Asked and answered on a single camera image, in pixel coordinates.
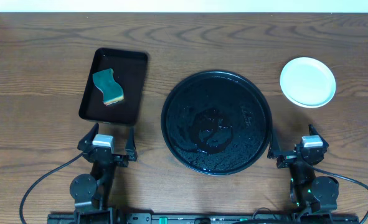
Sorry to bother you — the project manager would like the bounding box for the black cable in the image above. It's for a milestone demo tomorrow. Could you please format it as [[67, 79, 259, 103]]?
[[298, 155, 368, 224], [19, 152, 85, 224]]

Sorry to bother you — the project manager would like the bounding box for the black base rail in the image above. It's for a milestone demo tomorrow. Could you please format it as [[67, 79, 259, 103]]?
[[47, 212, 359, 224]]

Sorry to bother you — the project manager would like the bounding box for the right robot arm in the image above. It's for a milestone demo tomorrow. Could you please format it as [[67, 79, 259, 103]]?
[[267, 124, 339, 223]]

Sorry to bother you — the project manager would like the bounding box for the left black cable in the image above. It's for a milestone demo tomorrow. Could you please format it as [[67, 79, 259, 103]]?
[[19, 152, 85, 224]]

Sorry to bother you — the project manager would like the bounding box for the round black tray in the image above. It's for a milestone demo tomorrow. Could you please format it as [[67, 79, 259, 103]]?
[[161, 70, 273, 175]]

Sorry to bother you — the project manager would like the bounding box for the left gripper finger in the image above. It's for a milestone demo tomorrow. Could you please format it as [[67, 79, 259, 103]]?
[[125, 127, 136, 153], [77, 123, 99, 149]]

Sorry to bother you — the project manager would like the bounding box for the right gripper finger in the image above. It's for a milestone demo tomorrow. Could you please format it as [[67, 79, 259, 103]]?
[[308, 124, 329, 146], [269, 129, 280, 153]]

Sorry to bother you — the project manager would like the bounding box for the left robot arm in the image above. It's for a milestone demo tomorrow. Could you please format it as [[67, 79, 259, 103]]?
[[70, 124, 138, 224]]

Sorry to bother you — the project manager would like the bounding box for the light blue plate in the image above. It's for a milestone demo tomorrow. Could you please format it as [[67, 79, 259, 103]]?
[[280, 57, 336, 108]]

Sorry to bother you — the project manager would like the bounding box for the right black cable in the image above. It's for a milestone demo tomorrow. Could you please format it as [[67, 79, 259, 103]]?
[[298, 155, 368, 224]]

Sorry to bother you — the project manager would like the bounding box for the green yellow sponge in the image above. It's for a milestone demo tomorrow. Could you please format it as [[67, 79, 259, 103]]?
[[92, 68, 124, 106]]

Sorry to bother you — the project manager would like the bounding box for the black rectangular tray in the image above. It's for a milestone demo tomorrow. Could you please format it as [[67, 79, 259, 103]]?
[[78, 48, 148, 126]]

